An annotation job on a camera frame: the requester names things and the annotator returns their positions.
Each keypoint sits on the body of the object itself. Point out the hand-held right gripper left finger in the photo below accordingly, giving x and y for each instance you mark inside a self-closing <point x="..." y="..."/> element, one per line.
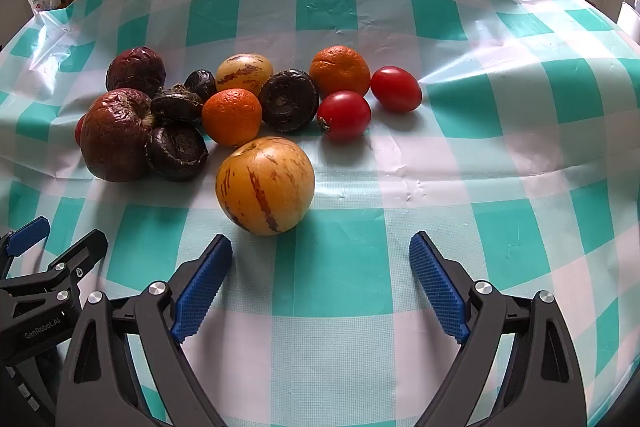
<point x="200" y="294"/>

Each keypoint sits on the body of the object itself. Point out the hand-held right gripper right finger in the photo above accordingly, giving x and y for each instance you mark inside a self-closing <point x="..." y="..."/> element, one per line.
<point x="440" y="292"/>

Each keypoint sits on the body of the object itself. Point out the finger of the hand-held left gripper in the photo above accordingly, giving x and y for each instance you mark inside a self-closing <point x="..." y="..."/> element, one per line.
<point x="85" y="252"/>
<point x="30" y="236"/>

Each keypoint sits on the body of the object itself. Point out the wrinkled dark red passion fruit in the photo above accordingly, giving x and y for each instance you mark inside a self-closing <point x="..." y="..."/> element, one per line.
<point x="134" y="69"/>
<point x="115" y="136"/>

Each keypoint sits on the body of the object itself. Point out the large striped pepino melon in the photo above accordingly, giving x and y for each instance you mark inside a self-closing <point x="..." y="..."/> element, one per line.
<point x="265" y="184"/>

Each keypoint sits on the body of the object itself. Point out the orange tangerine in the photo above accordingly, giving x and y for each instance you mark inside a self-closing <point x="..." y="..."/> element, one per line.
<point x="231" y="117"/>
<point x="340" y="70"/>

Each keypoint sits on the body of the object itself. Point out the red tomato with stem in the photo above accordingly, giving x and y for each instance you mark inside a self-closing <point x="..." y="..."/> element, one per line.
<point x="345" y="116"/>

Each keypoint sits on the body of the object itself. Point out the small striped pepino melon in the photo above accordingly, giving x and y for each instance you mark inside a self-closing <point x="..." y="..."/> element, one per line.
<point x="245" y="73"/>

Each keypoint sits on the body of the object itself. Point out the teal checked tablecloth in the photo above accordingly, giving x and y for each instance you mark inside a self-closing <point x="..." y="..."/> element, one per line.
<point x="360" y="207"/>

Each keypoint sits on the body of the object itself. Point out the small red and white carton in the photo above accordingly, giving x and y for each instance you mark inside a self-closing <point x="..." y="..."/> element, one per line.
<point x="40" y="2"/>

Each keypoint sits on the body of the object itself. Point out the white bottle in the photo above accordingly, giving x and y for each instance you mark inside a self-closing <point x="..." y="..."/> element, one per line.
<point x="629" y="14"/>

